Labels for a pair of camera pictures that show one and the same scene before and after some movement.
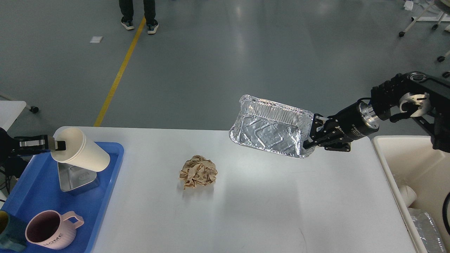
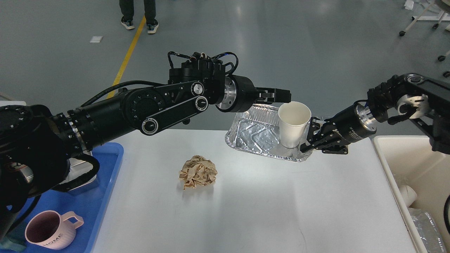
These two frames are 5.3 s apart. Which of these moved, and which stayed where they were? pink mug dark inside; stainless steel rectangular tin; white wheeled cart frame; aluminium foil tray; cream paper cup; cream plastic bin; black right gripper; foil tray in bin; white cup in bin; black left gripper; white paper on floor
Moved: stainless steel rectangular tin; cream paper cup; black left gripper; aluminium foil tray
Stayed: foil tray in bin; pink mug dark inside; white paper on floor; cream plastic bin; white wheeled cart frame; black right gripper; white cup in bin
